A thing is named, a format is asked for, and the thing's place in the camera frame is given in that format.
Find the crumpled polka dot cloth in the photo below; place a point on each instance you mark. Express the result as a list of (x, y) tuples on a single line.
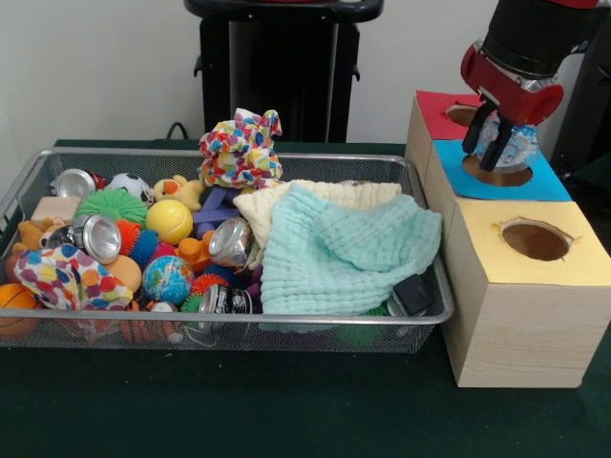
[(67, 276)]

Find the yellow ball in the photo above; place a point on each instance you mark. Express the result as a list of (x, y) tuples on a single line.
[(169, 222)]

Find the silver can with red print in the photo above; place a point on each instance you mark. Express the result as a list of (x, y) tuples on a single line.
[(71, 183)]

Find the neighbouring green covered table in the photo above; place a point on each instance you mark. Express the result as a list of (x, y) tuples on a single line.
[(596, 181)]

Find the wooden box with three holes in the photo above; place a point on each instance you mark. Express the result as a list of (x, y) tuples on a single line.
[(525, 334)]

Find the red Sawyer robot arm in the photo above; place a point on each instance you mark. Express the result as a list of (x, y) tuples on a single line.
[(534, 33)]

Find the cream waffle cloth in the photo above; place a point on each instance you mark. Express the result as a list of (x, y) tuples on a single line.
[(358, 193)]

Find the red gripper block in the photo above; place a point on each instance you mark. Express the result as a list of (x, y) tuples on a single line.
[(506, 90)]

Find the large green fuzzy ball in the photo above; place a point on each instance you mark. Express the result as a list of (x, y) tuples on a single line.
[(112, 204)]

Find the crushed silver can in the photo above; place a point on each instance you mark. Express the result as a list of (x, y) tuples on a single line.
[(231, 243), (102, 237)]

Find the black furniture panel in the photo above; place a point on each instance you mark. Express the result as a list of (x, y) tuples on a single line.
[(592, 119)]

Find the blue globe ball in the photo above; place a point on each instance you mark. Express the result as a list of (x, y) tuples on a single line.
[(167, 280)]

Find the shallow clear mesh bin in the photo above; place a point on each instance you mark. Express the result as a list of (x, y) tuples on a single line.
[(358, 164)]

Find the mint green waffle cloth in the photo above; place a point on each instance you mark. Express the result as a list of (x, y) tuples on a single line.
[(334, 248)]

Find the dark green tablecloth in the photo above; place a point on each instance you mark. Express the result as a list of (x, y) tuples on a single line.
[(286, 405)]

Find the knotted polka dot cloth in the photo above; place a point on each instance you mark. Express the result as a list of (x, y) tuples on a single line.
[(238, 152)]

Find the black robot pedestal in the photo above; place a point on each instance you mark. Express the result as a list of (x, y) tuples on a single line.
[(281, 71)]

